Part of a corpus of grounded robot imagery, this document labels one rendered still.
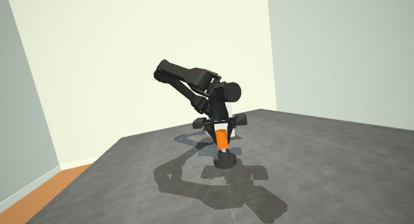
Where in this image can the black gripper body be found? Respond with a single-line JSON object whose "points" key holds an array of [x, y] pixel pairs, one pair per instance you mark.
{"points": [[218, 113]]}

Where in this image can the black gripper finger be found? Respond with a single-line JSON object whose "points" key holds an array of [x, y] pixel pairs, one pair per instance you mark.
{"points": [[229, 132], [211, 132]]}

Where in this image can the orange tapered knob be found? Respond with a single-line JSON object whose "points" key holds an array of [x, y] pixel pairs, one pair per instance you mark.
{"points": [[221, 136]]}

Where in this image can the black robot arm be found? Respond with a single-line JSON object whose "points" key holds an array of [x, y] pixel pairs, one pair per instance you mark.
{"points": [[198, 80]]}

